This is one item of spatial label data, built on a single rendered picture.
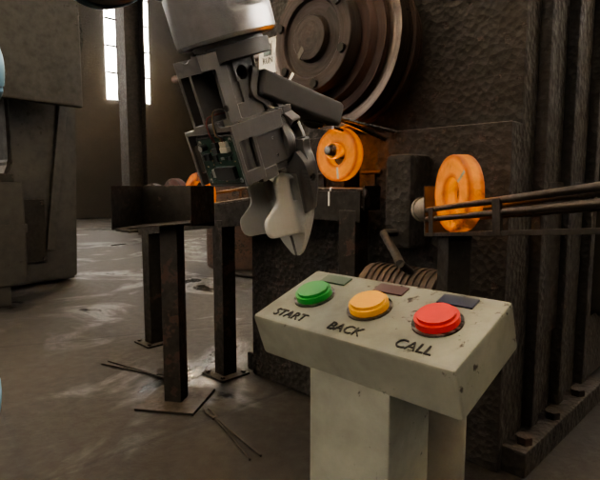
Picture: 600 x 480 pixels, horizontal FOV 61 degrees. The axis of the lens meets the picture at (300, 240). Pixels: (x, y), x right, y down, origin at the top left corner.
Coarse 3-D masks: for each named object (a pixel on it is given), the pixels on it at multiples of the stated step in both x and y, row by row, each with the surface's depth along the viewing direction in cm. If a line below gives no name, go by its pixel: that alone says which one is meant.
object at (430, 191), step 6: (426, 192) 108; (432, 192) 109; (426, 198) 108; (432, 198) 109; (426, 204) 108; (432, 204) 109; (426, 216) 108; (426, 222) 108; (438, 222) 109; (426, 228) 108; (438, 228) 109
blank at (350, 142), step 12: (336, 132) 146; (348, 132) 143; (324, 144) 149; (348, 144) 143; (360, 144) 143; (324, 156) 150; (348, 156) 143; (360, 156) 142; (324, 168) 150; (336, 168) 146; (348, 168) 144; (336, 180) 147
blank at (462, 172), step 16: (448, 160) 102; (464, 160) 96; (448, 176) 102; (464, 176) 95; (480, 176) 94; (448, 192) 104; (464, 192) 95; (480, 192) 94; (480, 208) 94; (448, 224) 102; (464, 224) 97
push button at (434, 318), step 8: (432, 304) 46; (440, 304) 45; (448, 304) 45; (416, 312) 45; (424, 312) 45; (432, 312) 44; (440, 312) 44; (448, 312) 44; (456, 312) 44; (416, 320) 44; (424, 320) 44; (432, 320) 43; (440, 320) 43; (448, 320) 43; (456, 320) 43; (416, 328) 44; (424, 328) 43; (432, 328) 43; (440, 328) 43; (448, 328) 43
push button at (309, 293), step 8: (304, 288) 55; (312, 288) 55; (320, 288) 54; (328, 288) 55; (296, 296) 55; (304, 296) 54; (312, 296) 53; (320, 296) 53; (328, 296) 54; (304, 304) 54
